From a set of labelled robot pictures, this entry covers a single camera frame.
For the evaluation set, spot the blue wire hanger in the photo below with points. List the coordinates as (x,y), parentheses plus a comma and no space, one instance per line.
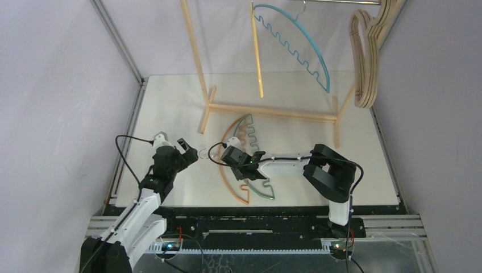
(322,77)

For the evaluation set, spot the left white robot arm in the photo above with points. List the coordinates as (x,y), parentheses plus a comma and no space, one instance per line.
(120,246)

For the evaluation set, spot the circuit board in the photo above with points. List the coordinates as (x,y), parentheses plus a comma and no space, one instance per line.
(338,248)
(170,247)

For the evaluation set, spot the left circuit board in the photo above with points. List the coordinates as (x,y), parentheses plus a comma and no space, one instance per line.
(170,247)

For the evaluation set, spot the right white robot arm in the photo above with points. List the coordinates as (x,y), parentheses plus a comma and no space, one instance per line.
(328,172)

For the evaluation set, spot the yellow wire hanger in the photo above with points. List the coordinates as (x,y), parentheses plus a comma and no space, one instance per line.
(256,50)

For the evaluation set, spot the beige plastic hanger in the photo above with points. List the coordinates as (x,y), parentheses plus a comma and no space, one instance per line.
(363,68)
(376,31)
(356,56)
(364,17)

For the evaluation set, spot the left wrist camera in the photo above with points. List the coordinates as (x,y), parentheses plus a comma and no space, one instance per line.
(160,140)

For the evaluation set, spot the orange wire hanger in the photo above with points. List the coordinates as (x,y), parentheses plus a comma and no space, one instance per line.
(220,128)

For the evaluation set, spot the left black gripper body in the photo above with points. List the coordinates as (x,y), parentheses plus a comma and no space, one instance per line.
(179,164)

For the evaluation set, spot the wooden clothes rack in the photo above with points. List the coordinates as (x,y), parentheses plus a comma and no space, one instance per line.
(358,49)

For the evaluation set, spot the green wire hanger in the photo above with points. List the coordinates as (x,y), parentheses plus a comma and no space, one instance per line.
(246,133)

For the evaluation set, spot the right circuit board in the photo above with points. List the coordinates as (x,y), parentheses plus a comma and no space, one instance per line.
(338,248)

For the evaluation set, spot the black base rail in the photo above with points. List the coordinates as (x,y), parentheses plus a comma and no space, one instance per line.
(258,228)

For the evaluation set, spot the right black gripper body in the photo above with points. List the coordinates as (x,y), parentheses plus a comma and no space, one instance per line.
(245,164)

